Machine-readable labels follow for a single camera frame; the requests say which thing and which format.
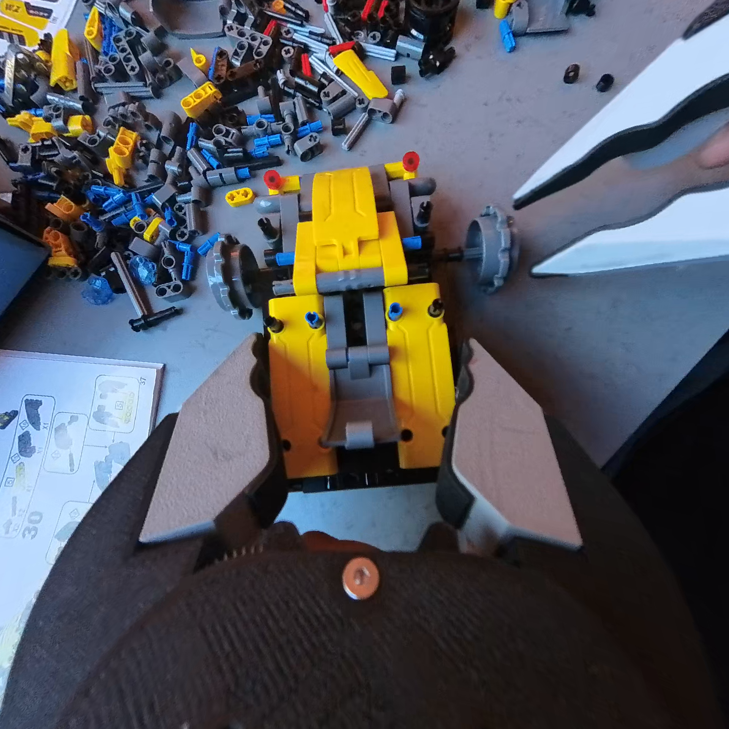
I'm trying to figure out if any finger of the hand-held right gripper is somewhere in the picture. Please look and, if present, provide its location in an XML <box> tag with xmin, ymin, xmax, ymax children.
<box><xmin>511</xmin><ymin>23</ymin><xmax>729</xmax><ymax>210</ymax></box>
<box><xmin>531</xmin><ymin>182</ymin><xmax>729</xmax><ymax>278</ymax></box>

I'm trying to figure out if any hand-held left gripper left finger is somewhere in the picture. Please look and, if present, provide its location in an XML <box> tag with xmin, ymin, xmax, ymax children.
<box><xmin>138</xmin><ymin>335</ymin><xmax>288</xmax><ymax>544</ymax></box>

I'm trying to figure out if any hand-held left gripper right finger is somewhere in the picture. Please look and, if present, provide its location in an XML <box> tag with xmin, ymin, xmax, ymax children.
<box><xmin>436</xmin><ymin>339</ymin><xmax>584</xmax><ymax>556</ymax></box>

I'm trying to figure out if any grey toy wheel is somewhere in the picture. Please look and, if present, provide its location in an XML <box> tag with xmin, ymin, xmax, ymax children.
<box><xmin>464</xmin><ymin>205</ymin><xmax>520</xmax><ymax>294</ymax></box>

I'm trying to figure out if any yellow toy brick car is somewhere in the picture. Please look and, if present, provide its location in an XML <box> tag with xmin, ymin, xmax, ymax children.
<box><xmin>205</xmin><ymin>151</ymin><xmax>468</xmax><ymax>493</ymax></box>

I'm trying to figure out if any person's right hand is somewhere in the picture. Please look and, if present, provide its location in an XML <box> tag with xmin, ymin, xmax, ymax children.
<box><xmin>697</xmin><ymin>121</ymin><xmax>729</xmax><ymax>169</ymax></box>

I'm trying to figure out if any white instruction booklet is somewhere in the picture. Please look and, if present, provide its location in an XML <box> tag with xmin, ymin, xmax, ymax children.
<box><xmin>0</xmin><ymin>349</ymin><xmax>166</xmax><ymax>647</ymax></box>

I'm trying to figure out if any person's black top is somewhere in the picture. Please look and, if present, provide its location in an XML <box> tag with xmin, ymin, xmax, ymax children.
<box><xmin>604</xmin><ymin>387</ymin><xmax>729</xmax><ymax>713</ymax></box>

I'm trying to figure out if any black rubber tyre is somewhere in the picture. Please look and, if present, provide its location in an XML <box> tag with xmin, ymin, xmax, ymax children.
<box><xmin>407</xmin><ymin>0</ymin><xmax>459</xmax><ymax>36</ymax></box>

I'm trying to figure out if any blue cardboard box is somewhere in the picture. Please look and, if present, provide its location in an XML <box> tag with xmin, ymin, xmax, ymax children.
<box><xmin>0</xmin><ymin>216</ymin><xmax>52</xmax><ymax>320</ymax></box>

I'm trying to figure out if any yellow pointed panel piece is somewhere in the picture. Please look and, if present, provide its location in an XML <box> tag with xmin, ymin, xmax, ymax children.
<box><xmin>332</xmin><ymin>50</ymin><xmax>389</xmax><ymax>99</ymax></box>

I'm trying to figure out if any pile of dark brick pieces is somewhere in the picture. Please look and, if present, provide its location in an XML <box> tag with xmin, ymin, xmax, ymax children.
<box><xmin>0</xmin><ymin>0</ymin><xmax>459</xmax><ymax>332</ymax></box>

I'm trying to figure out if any yellow printed leaflet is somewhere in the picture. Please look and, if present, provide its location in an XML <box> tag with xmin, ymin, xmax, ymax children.
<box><xmin>0</xmin><ymin>0</ymin><xmax>77</xmax><ymax>45</ymax></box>

